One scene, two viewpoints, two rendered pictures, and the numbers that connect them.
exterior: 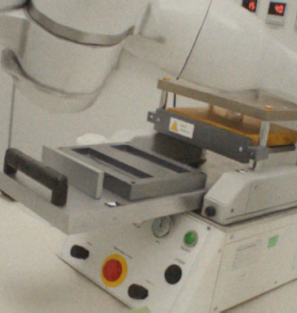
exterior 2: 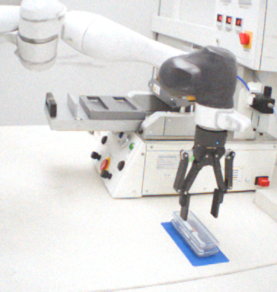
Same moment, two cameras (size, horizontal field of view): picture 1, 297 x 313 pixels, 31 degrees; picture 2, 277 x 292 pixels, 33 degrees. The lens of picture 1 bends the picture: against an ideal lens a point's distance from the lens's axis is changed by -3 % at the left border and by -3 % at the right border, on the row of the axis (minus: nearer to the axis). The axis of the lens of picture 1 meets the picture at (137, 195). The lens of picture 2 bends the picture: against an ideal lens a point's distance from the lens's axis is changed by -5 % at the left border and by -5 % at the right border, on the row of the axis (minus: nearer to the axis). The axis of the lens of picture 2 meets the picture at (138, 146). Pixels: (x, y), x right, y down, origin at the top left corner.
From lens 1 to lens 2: 81 cm
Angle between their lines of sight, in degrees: 25
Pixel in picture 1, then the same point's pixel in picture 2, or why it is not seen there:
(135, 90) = not seen: hidden behind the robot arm
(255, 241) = (175, 154)
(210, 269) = (137, 163)
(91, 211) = (63, 120)
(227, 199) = (148, 125)
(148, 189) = (101, 115)
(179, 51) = (78, 44)
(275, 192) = (190, 126)
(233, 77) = (101, 54)
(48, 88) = (25, 61)
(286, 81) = (151, 57)
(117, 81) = not seen: hidden behind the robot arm
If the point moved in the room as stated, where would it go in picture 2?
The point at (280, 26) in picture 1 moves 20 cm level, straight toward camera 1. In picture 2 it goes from (230, 30) to (198, 28)
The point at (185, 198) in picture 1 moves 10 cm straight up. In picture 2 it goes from (127, 122) to (130, 89)
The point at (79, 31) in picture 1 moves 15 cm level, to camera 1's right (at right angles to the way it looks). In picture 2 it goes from (28, 38) to (75, 43)
